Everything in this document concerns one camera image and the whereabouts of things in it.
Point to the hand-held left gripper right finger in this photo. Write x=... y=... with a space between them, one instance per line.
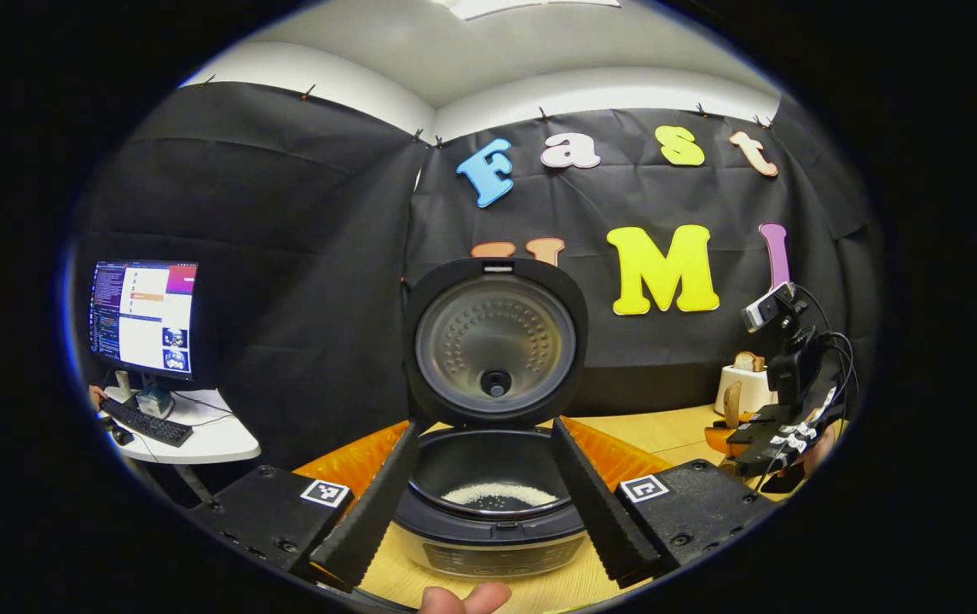
x=595 y=512

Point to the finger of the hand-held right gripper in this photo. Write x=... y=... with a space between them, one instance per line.
x=770 y=416
x=761 y=459

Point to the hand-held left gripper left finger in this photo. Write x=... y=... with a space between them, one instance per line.
x=373 y=512

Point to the white rice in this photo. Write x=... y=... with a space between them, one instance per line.
x=497 y=495

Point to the dark grey rice cooker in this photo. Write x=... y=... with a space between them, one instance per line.
x=497 y=341

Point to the white toaster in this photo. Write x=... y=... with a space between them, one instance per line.
x=753 y=392

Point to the bread slice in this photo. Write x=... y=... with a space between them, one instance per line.
x=748 y=362

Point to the white side table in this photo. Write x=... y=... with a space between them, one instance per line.
x=216 y=435

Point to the black keyboard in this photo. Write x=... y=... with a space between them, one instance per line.
x=147 y=424

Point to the small teal box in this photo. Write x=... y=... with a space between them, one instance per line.
x=154 y=402

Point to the black computer mouse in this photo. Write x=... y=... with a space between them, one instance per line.
x=122 y=436

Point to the black backdrop cloth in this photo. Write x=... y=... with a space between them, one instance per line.
x=301 y=256

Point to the computer monitor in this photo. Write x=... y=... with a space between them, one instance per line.
x=143 y=315

